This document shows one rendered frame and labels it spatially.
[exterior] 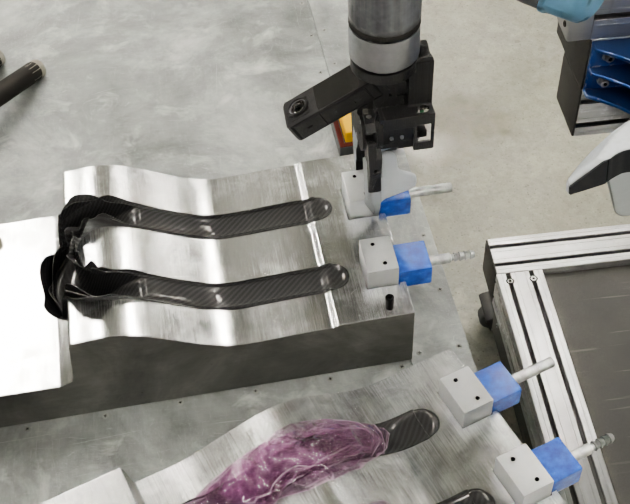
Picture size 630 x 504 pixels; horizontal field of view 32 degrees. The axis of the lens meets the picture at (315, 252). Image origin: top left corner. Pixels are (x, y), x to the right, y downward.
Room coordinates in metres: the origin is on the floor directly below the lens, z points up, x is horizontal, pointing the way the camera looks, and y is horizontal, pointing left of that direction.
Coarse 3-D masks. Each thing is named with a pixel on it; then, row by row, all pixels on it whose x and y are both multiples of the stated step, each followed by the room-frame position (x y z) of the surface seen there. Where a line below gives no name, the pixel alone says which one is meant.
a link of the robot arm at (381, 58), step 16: (352, 32) 0.90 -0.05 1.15; (416, 32) 0.90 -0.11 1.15; (352, 48) 0.90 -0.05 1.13; (368, 48) 0.88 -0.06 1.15; (384, 48) 0.88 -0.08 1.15; (400, 48) 0.88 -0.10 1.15; (416, 48) 0.90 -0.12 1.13; (368, 64) 0.88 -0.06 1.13; (384, 64) 0.88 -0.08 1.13; (400, 64) 0.88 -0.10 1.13
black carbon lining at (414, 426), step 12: (396, 420) 0.63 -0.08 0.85; (408, 420) 0.63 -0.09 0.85; (420, 420) 0.63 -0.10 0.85; (432, 420) 0.62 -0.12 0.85; (396, 432) 0.61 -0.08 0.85; (408, 432) 0.61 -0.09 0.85; (420, 432) 0.61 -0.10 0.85; (432, 432) 0.61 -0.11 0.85; (396, 444) 0.60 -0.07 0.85; (408, 444) 0.60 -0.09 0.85; (468, 492) 0.54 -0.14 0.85; (480, 492) 0.54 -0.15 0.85
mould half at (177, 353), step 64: (64, 192) 0.91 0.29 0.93; (128, 192) 0.91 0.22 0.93; (192, 192) 0.94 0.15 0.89; (256, 192) 0.94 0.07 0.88; (320, 192) 0.93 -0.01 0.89; (0, 256) 0.88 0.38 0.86; (128, 256) 0.81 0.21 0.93; (192, 256) 0.84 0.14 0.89; (256, 256) 0.84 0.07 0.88; (320, 256) 0.83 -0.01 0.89; (0, 320) 0.78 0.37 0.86; (64, 320) 0.78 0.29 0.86; (128, 320) 0.72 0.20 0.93; (192, 320) 0.74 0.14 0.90; (256, 320) 0.75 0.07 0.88; (320, 320) 0.74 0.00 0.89; (384, 320) 0.74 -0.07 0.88; (0, 384) 0.69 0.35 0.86; (64, 384) 0.69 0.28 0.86; (128, 384) 0.70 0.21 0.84; (192, 384) 0.71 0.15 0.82; (256, 384) 0.72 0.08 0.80
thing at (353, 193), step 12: (348, 180) 0.92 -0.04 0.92; (360, 180) 0.92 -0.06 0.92; (348, 192) 0.90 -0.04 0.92; (360, 192) 0.90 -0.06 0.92; (408, 192) 0.91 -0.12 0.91; (420, 192) 0.92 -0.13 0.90; (432, 192) 0.92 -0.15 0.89; (444, 192) 0.92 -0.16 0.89; (348, 204) 0.89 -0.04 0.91; (360, 204) 0.89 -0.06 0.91; (384, 204) 0.90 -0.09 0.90; (396, 204) 0.90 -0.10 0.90; (408, 204) 0.90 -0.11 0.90; (348, 216) 0.89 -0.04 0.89; (360, 216) 0.89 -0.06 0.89
